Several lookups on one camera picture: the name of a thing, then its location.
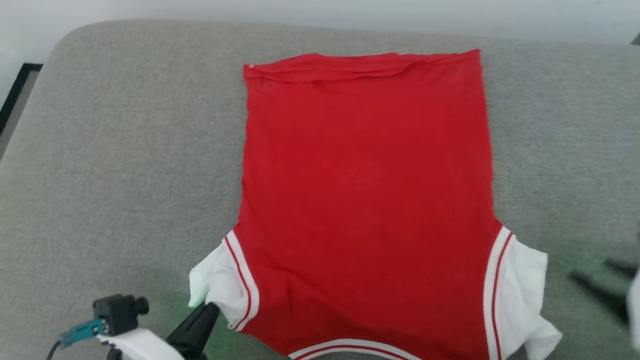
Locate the red and white t-shirt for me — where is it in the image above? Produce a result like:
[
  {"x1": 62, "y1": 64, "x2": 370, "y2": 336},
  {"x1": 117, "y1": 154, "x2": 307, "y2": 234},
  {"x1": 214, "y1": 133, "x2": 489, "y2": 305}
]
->
[{"x1": 188, "y1": 49, "x2": 563, "y2": 360}]

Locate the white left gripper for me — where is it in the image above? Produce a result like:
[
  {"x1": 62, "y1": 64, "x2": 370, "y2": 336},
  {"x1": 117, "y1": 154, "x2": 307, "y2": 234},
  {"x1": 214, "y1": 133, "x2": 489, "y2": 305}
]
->
[{"x1": 97, "y1": 302, "x2": 221, "y2": 360}]

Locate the teal camera cable connector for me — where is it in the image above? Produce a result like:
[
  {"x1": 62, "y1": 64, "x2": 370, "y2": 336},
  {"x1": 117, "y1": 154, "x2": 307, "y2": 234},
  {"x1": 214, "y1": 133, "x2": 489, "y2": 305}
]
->
[{"x1": 59, "y1": 318, "x2": 109, "y2": 348}]

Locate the black floor frame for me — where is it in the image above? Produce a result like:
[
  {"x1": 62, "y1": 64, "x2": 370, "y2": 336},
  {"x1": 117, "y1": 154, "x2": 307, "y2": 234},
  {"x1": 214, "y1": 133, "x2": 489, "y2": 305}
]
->
[{"x1": 0, "y1": 63, "x2": 44, "y2": 136}]

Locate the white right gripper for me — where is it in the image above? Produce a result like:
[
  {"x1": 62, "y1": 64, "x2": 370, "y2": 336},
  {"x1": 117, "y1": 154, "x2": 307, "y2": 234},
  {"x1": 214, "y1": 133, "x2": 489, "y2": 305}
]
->
[{"x1": 570, "y1": 257, "x2": 640, "y2": 351}]

